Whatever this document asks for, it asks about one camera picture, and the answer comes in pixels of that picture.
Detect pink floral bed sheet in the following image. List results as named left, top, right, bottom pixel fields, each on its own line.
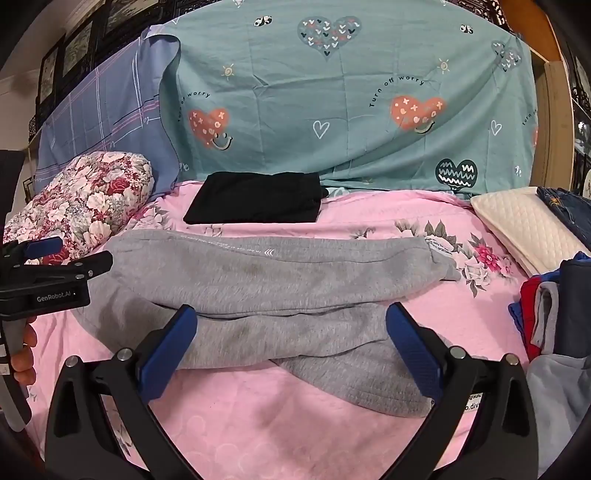
left=0, top=180, right=536, bottom=480

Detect teal heart printed sheet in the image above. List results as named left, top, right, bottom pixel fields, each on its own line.
left=159, top=0, right=539, bottom=201

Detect dark wooden picture screen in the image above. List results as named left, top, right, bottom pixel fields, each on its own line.
left=28, top=0, right=185, bottom=139

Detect blue jeans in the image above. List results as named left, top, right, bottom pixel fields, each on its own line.
left=536, top=186, right=591, bottom=252

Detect blue plaid sheet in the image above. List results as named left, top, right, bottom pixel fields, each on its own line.
left=36, top=25, right=183, bottom=195

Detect light wooden bed frame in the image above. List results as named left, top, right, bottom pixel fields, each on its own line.
left=501, top=0, right=578, bottom=190

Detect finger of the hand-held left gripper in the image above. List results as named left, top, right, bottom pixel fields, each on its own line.
left=28, top=250, right=114, bottom=283
left=0, top=236, right=64, bottom=265

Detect cream quilted pillow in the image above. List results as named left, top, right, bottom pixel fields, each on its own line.
left=470, top=186, right=591, bottom=278

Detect person's left hand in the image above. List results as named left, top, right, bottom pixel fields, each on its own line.
left=10, top=323, right=38, bottom=386

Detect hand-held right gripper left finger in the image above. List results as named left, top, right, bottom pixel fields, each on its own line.
left=45, top=305, right=199, bottom=480

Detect blue garment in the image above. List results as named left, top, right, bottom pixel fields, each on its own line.
left=508, top=265, right=561, bottom=342

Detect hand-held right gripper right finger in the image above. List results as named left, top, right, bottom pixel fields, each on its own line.
left=385, top=302, right=539, bottom=480

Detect red floral pillow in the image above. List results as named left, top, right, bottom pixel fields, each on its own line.
left=2, top=151, right=154, bottom=266

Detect light grey fleece garment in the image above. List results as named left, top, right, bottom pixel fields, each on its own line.
left=526, top=350, right=591, bottom=457

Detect black folded pants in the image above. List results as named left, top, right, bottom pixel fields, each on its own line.
left=183, top=172, right=329, bottom=226

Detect grey folded garment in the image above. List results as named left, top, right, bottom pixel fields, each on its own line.
left=531, top=281, right=561, bottom=355

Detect grey sweat pants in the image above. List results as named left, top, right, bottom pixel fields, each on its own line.
left=76, top=229, right=483, bottom=418

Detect dark navy garment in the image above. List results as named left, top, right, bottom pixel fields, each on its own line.
left=553, top=251, right=591, bottom=357

